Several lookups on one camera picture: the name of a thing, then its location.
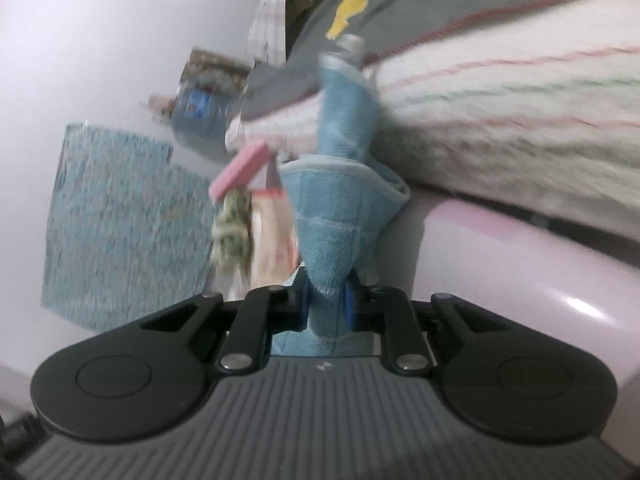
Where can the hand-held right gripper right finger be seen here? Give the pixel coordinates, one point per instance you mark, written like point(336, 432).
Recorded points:
point(351, 307)

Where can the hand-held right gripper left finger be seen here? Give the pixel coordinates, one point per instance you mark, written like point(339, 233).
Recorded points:
point(301, 305)

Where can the blue quilted towel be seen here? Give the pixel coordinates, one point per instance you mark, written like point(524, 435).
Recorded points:
point(335, 210)

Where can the green floral cloth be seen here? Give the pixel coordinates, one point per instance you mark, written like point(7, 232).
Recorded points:
point(232, 230)

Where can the pink ribbed soft item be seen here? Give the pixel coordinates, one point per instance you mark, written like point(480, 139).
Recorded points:
point(240, 170)

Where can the pink wipes packet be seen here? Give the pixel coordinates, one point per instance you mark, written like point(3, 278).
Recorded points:
point(272, 240)

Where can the blue water jug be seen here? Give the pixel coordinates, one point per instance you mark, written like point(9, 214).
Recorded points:
point(200, 110)

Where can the white striped blanket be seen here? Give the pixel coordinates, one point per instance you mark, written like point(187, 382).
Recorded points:
point(500, 135)

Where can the brown patterned board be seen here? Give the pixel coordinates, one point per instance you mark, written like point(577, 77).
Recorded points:
point(210, 67)

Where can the checked pillow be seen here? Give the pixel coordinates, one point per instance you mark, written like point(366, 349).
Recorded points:
point(270, 15)

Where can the grey blanket with yellow prints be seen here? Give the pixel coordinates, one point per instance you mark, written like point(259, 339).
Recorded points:
point(450, 5)

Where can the blue floral wall cloth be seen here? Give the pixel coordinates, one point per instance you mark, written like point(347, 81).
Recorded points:
point(120, 230)

